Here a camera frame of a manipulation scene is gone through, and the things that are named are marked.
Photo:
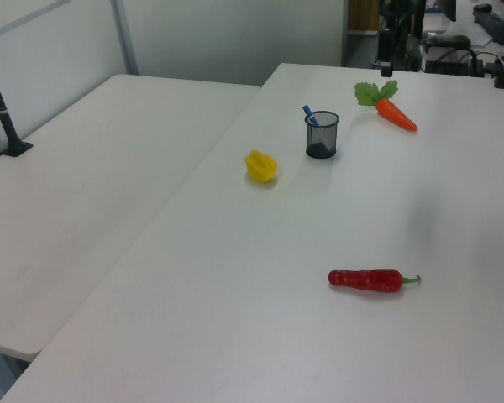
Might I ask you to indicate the grey partition frame post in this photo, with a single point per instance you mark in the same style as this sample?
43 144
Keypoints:
125 38

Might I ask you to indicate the black desk device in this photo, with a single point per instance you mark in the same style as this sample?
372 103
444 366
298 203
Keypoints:
449 40

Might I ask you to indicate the black computer mouse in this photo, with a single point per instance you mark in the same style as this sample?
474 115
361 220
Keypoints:
483 7

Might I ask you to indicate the black computer keyboard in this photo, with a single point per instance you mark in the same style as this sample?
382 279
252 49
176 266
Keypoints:
493 21

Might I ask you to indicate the black mesh pen cup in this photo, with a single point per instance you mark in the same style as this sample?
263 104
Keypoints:
319 149

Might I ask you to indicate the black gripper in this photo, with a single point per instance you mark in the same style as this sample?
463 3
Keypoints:
403 17

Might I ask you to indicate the black camera stand pole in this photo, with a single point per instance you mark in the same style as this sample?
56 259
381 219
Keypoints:
4 117

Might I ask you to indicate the red toy chili pepper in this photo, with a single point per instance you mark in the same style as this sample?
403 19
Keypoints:
363 280

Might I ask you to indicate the orange toy carrot green leaves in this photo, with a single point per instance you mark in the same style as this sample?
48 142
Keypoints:
395 113

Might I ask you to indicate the yellow toy starfruit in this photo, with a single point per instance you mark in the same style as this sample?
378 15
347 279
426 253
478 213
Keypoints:
260 167

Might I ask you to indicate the blue white marker pen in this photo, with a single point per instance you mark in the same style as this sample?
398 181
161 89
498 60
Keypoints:
310 114

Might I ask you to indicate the wooden cabinet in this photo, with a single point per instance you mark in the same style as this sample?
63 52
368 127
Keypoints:
361 14

